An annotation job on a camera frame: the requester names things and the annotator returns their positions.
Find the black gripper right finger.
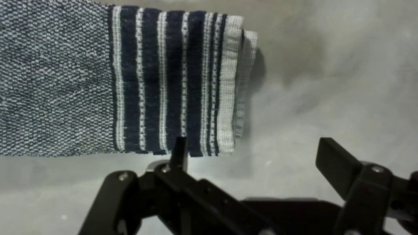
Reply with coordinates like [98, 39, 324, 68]
[315, 136, 418, 235]

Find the blue white striped towel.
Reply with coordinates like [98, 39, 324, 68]
[0, 0, 259, 158]

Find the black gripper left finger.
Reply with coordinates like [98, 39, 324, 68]
[79, 136, 272, 235]

